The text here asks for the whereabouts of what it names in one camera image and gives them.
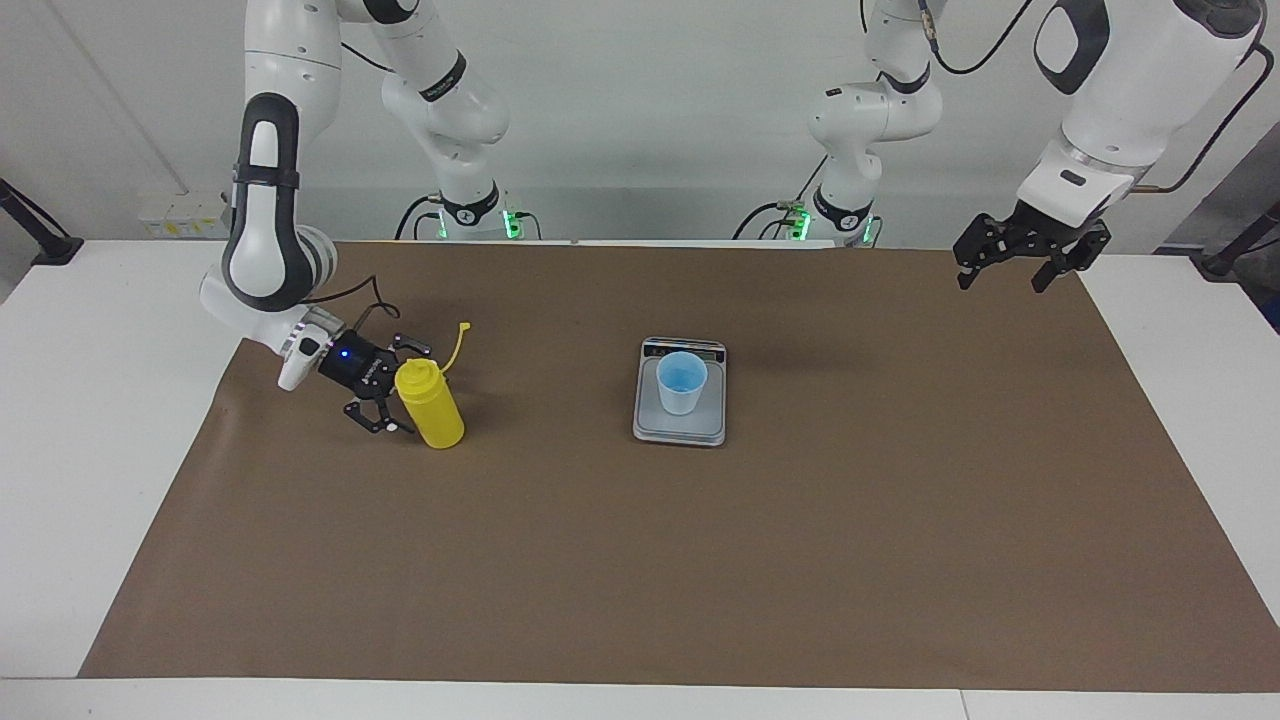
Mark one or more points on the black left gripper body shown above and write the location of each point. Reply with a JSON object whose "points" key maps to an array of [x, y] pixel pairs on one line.
{"points": [[1040, 230]]}

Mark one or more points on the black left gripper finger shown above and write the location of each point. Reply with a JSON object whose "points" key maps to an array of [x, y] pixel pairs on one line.
{"points": [[978, 245], [1090, 250]]}

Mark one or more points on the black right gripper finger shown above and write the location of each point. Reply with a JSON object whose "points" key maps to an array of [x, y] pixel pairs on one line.
{"points": [[380, 418], [408, 345]]}

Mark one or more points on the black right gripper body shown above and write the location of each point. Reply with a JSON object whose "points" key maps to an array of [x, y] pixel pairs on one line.
{"points": [[358, 368]]}

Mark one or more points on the yellow squeeze bottle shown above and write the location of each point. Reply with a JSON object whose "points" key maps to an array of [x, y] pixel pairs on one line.
{"points": [[435, 415]]}

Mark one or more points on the light blue plastic cup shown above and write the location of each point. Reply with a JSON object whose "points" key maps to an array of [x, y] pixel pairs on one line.
{"points": [[682, 395]]}

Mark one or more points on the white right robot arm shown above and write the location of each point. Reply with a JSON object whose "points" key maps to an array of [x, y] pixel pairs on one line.
{"points": [[265, 200]]}

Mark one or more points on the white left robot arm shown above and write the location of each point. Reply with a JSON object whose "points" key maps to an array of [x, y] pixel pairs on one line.
{"points": [[1130, 90]]}

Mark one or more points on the silver digital kitchen scale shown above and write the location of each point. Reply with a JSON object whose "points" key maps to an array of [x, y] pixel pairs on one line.
{"points": [[680, 430]]}

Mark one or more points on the brown table mat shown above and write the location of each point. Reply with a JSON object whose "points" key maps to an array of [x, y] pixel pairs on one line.
{"points": [[640, 560]]}

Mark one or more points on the black clamp mount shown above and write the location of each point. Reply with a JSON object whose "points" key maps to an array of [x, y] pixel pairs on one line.
{"points": [[1225, 260], [55, 248]]}

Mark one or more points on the white wall socket box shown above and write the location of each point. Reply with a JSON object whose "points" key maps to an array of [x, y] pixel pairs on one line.
{"points": [[185, 215]]}

